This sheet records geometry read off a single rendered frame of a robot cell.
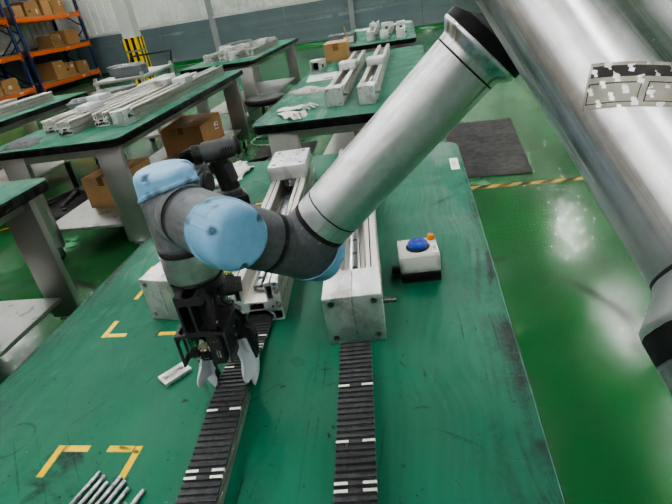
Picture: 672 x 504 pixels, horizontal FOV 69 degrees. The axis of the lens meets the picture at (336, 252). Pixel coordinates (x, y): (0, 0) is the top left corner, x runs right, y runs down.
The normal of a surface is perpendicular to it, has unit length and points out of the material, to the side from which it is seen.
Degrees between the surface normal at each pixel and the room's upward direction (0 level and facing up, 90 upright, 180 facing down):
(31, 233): 90
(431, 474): 0
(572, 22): 60
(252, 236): 90
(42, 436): 0
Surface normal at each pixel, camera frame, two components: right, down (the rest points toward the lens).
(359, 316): -0.04, 0.47
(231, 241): 0.66, 0.26
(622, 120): -0.86, -0.03
